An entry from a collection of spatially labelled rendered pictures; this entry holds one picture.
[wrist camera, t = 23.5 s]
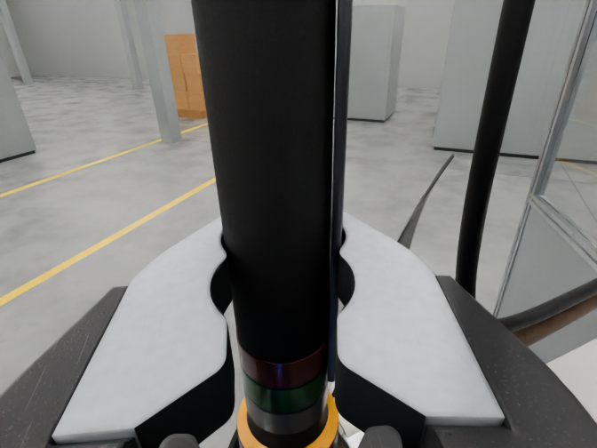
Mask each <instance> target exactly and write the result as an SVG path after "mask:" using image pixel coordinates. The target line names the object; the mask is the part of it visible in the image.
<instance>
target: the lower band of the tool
mask: <svg viewBox="0 0 597 448"><path fill-rule="evenodd" d="M327 404H328V410H329V414H328V420H327V423H326V426H325V428H324V430H323V432H322V433H321V434H320V436H319V437H318V438H317V439H316V440H315V441H314V442H312V443H311V444H310V445H309V446H307V447H305V448H329V447H330V445H331V444H332V442H333V440H334V438H335V435H336V433H337V429H338V410H337V408H336V405H335V400H334V398H333V396H332V395H331V393H330V391H329V390H328V400H327ZM246 412H247V408H246V403H245V397H244V399H243V400H242V403H241V405H240V408H239V411H238V415H237V429H238V434H239V437H240V440H241V442H242V444H243V447H244V448H267V447H265V446H264V445H263V444H261V443H260V442H258V441H257V439H256V438H255V437H254V436H253V435H252V433H251V431H250V429H249V427H248V423H247V418H246Z"/></svg>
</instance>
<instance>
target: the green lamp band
mask: <svg viewBox="0 0 597 448"><path fill-rule="evenodd" d="M240 364H241V363H240ZM241 371H242V378H243V386H244V389H245V391H246V393H247V395H248V396H249V398H250V399H251V400H252V401H253V402H254V403H255V404H257V405H259V406H260V407H262V408H264V409H267V410H269V411H273V412H294V411H297V410H300V409H302V408H305V407H307V406H309V405H310V404H311V403H313V402H314V401H315V400H316V399H317V398H318V397H319V396H320V395H321V394H322V392H323V391H324V389H325V387H326V384H327V381H328V380H327V363H326V365H325V366H324V368H323V370H322V372H321V373H320V374H319V375H318V376H317V377H316V378H315V379H314V380H312V381H310V382H309V383H307V384H306V385H304V386H301V387H299V388H293V389H284V390H279V389H271V388H265V387H262V386H260V385H259V384H257V383H256V382H254V381H253V380H251V379H250V378H249V377H248V376H247V374H246V373H245V372H244V370H243V368H242V365H241Z"/></svg>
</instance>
